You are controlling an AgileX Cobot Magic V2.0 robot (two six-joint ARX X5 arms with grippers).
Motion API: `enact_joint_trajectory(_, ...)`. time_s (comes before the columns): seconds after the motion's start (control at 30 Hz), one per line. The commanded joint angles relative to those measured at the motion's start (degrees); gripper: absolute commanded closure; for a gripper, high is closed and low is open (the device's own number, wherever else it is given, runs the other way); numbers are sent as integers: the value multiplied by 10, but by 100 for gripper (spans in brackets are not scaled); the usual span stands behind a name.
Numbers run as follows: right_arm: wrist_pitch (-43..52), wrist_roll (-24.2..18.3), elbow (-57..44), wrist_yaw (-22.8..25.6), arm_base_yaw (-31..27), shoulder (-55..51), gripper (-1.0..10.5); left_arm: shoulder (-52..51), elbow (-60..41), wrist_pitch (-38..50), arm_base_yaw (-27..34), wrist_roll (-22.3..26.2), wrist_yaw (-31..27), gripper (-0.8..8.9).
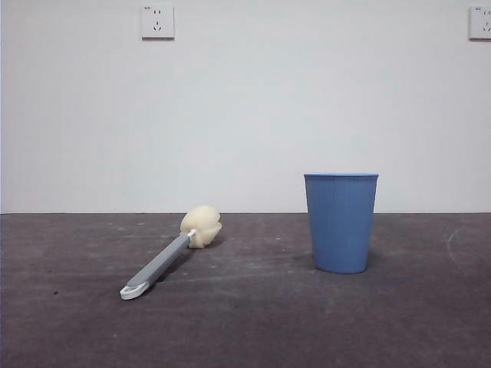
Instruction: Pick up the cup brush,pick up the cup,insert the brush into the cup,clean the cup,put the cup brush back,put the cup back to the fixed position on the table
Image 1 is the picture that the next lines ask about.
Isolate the grey-handled cream sponge cup brush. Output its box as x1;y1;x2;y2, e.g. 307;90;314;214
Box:
118;205;223;301

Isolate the blue ribbed plastic cup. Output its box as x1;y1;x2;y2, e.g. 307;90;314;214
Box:
303;172;381;275

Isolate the white wall socket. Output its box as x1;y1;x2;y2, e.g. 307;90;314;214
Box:
140;4;176;41
467;5;491;41

